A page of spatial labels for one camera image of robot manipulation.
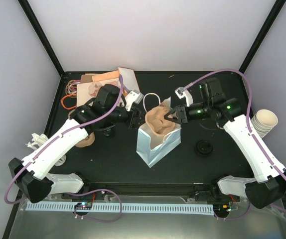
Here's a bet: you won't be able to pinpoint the single brown pulp cup carrier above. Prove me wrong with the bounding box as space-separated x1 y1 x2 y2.
142 106 181 137

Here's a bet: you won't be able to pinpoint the light blue paper bag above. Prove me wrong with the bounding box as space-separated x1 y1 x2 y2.
136 93 181 168

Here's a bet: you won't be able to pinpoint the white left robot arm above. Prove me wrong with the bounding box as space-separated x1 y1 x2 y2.
8 84 143 203

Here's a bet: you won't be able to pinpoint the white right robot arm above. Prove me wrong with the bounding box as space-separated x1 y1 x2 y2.
164 78 286 209

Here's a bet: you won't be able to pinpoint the black coffee cup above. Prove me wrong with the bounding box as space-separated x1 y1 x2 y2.
98 124 116 137

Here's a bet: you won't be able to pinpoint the black cup lid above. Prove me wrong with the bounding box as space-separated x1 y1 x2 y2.
194 140 213 157

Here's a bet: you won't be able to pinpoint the illustrated greeting card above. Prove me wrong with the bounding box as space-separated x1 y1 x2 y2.
76 78 120 107

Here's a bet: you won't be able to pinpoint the brown cardboard sleeve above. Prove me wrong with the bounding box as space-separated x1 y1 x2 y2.
80 73 96 84

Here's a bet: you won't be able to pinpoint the rubber bands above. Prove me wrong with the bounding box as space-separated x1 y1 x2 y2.
61 80 81 110

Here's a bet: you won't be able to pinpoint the stack of white paper cups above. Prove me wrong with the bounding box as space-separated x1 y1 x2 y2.
251 109 279 138

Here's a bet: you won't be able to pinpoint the white plastic cutlery pile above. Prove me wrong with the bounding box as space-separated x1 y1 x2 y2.
24 132 67 167

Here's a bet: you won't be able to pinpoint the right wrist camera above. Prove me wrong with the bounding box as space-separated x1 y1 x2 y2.
174 87 193 107

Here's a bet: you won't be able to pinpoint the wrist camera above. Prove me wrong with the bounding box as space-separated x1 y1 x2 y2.
125 90 143 112
174 87 193 107

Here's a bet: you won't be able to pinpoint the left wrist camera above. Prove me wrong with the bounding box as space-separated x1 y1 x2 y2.
125 90 143 112

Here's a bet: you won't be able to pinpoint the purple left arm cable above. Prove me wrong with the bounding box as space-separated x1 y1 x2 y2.
3 74 134 223

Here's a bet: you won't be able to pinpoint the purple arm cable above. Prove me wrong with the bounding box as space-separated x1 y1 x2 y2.
180 68 286 222
3 74 134 223

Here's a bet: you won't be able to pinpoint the light blue cable duct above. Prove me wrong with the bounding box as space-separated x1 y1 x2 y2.
25 201 214 216

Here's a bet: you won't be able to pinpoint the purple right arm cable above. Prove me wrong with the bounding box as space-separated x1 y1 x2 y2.
180 68 286 222

